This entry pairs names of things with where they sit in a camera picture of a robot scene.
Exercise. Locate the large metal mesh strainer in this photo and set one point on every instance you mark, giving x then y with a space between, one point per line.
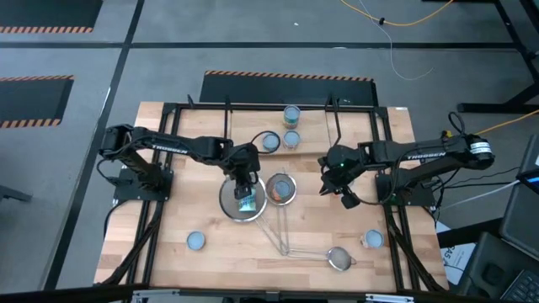
229 206

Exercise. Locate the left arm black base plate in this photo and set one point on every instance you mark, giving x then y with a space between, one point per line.
126 191

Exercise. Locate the mixed vegetables can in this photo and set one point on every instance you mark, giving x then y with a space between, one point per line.
247 206

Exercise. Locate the chicken soup can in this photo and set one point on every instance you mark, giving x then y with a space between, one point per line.
291 114

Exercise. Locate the small metal mesh strainer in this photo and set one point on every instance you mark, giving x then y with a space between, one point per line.
339 258

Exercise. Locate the white paper sheet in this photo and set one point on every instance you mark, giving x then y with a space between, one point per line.
452 261

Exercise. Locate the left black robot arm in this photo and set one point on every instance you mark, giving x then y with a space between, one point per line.
168 147

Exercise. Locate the diced tomatoes can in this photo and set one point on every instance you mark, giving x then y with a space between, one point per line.
291 138

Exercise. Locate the black desk leg frame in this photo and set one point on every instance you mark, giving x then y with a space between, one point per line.
484 108

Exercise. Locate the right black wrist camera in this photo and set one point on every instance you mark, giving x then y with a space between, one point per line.
350 200

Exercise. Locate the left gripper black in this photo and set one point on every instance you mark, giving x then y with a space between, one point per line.
244 162

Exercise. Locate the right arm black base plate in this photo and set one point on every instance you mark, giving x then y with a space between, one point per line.
423 195

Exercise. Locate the black case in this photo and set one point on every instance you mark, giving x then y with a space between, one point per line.
484 269

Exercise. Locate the black hazard-striped floor mat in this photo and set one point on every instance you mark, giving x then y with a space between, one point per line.
29 101
42 12
286 90

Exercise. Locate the black aluminium table frame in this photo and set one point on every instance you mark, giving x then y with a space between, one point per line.
198 106

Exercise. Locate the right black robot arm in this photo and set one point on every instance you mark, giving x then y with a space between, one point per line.
425 155

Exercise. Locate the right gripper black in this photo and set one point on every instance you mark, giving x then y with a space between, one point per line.
341 166

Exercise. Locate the orange fruit can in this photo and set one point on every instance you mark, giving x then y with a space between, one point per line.
283 189

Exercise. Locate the short teal tuna can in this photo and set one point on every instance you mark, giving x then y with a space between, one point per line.
270 142

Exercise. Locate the medium metal mesh strainer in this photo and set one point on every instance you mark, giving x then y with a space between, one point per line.
270 185

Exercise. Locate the black crossbar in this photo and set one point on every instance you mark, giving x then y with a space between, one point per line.
63 294

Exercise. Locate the grey laptop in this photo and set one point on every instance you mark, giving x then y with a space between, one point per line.
531 168

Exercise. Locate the red and white can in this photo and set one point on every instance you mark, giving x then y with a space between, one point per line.
372 238

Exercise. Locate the wooden shelf with black legs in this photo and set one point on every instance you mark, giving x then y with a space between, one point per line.
246 130

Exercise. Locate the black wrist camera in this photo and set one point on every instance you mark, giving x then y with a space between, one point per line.
350 200
243 192

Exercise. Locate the can with grey lid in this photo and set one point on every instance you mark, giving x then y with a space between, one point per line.
195 240

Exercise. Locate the black keyboard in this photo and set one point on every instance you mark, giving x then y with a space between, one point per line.
524 290

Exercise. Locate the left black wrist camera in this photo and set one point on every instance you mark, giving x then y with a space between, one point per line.
243 192

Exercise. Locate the grey furniture foot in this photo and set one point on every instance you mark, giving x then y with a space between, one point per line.
12 193

